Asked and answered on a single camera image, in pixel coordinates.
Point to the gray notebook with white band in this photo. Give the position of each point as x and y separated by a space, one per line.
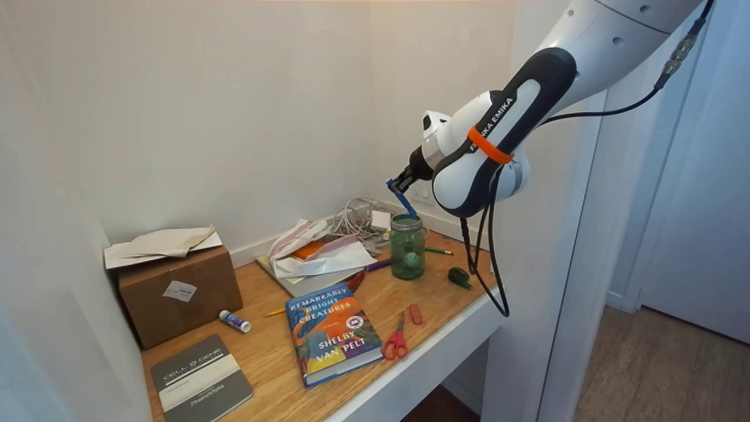
202 380

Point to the green glass jar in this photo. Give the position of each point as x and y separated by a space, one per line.
409 250

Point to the yellow pencil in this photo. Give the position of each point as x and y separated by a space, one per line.
277 313

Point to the purple pen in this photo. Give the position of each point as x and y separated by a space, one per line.
379 266

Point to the gray flat folder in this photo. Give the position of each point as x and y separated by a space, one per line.
312 286

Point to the colourful hardcover book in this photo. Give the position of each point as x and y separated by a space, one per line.
331 336

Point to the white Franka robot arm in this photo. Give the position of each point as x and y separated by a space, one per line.
548 85

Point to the small dark clip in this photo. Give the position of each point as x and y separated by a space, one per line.
460 278

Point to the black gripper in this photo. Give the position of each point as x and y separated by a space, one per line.
414 168

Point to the white glue stick blue cap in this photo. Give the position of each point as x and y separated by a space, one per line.
234 319

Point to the small red eraser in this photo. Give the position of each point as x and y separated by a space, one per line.
415 314

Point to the brown cardboard box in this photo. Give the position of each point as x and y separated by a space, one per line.
178 297

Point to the crumpled beige paper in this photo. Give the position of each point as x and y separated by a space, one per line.
160 244

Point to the white plastic bag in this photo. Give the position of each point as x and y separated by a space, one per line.
317 259

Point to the green pencil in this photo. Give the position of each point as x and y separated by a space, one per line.
439 251

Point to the blue marker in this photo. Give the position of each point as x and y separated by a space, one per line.
406 205

